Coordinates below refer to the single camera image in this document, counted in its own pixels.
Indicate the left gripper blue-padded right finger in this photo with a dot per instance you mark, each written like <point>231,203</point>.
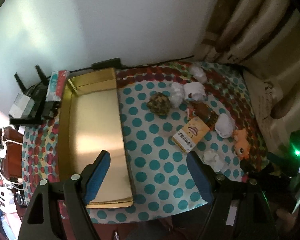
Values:
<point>200,175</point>

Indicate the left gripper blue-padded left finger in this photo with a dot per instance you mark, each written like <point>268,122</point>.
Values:
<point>93,176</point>

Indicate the white plastic bag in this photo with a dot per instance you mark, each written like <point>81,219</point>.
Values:
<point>198,73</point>
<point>177,94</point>
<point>214,160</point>

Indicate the yellow medicine box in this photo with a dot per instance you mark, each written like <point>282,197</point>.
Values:
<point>190,134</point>

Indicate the orange toy pig figure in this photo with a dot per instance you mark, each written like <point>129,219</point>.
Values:
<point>242,146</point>

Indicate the camouflage sock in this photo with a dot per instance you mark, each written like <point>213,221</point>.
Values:
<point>159,104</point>

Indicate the red snack packet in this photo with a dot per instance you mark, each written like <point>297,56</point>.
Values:
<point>190,112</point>

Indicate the gold metal tray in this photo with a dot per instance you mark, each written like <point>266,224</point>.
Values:
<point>89,122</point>

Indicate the polka dot tablecloth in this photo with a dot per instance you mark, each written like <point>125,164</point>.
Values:
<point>163,184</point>

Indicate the black wifi router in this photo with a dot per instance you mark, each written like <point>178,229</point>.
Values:
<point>42,109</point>

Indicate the red wooden nightstand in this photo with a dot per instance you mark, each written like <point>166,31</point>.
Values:
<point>10,166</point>

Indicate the white printed pillow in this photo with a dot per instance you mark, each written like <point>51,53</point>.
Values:
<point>264,95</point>

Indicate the white small box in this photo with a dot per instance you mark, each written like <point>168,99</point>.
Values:
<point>22,106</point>

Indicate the red teal tissue pack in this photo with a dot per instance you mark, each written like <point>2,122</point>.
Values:
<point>56,85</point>

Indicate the black power adapter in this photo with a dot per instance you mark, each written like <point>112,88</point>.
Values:
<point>115,63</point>

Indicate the beige printed curtain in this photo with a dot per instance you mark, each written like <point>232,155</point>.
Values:
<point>263,36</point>

